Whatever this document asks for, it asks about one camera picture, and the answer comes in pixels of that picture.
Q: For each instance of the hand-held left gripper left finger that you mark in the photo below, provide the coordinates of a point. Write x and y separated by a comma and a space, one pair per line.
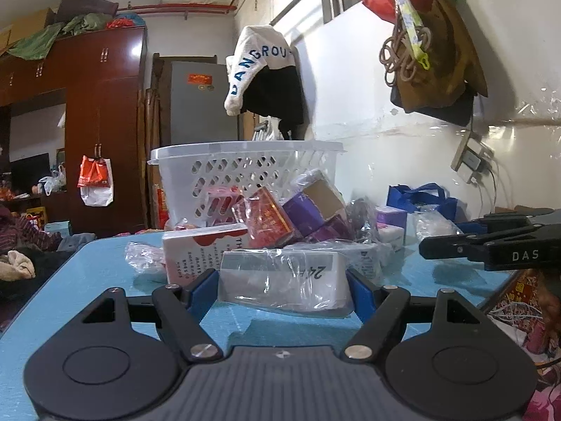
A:
205, 291

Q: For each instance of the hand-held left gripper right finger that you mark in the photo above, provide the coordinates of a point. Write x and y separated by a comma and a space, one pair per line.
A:
359, 294

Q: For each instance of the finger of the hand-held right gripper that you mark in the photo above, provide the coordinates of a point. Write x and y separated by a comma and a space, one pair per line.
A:
451, 248
499, 226

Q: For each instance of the white tissue pack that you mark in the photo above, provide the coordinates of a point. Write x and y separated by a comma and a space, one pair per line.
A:
285, 278

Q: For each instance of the purple box with cardboard flap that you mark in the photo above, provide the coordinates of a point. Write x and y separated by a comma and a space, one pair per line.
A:
311, 204

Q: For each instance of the white plastic laundry basket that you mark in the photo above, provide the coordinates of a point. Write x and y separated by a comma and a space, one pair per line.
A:
245, 166

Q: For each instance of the crumpled clear plastic bag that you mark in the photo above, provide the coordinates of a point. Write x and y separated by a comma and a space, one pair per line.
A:
436, 226

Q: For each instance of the white pack with blue print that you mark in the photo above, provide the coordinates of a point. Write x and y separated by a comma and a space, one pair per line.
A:
372, 258

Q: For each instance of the white box with red print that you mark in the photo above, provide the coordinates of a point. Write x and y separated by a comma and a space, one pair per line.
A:
193, 254

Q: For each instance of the blue tote bag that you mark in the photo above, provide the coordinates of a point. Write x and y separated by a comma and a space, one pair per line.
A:
423, 197

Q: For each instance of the purple and white packet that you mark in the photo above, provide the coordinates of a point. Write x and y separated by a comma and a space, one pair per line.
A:
391, 223

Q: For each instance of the small purple box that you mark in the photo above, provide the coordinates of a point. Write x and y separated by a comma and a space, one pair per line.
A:
331, 228

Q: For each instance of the white power strip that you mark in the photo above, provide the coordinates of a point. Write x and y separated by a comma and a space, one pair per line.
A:
471, 158

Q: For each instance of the pink packet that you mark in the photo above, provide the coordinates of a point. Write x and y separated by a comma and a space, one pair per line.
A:
221, 204

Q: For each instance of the red box in clear plastic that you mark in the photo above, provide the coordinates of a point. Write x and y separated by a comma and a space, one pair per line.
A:
265, 217

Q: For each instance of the pink floral blanket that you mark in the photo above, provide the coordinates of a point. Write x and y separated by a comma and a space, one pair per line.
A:
545, 359

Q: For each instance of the red and white plastic bag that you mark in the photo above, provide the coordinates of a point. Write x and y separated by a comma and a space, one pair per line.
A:
94, 180

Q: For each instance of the teal box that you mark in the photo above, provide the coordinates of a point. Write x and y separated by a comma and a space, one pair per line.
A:
58, 229

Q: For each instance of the leaning wooden boards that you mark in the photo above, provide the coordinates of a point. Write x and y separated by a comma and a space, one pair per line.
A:
151, 140

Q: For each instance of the brown hanging bag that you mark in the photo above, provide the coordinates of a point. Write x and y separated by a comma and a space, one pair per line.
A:
447, 65

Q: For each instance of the grey door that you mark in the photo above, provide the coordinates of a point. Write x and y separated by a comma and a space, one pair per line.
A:
197, 109

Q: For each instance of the beige cloth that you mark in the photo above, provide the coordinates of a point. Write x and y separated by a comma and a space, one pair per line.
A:
17, 264

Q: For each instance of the purple striped clothes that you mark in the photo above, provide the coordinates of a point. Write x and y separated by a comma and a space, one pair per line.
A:
26, 228

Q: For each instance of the dark red wooden wardrobe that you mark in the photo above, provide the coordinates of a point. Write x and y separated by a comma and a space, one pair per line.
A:
109, 109

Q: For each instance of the black garment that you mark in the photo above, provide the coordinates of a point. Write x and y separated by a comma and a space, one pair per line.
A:
274, 94

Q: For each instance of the black television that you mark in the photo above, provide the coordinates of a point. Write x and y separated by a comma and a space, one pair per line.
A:
28, 171

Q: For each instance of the white hoodie with blue letters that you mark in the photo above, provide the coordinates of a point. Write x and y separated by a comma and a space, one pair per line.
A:
254, 57

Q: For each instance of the red pipe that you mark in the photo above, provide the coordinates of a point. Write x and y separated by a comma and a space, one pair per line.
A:
175, 8

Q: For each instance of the green cloth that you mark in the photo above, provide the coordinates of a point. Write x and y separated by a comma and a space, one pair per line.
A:
39, 41

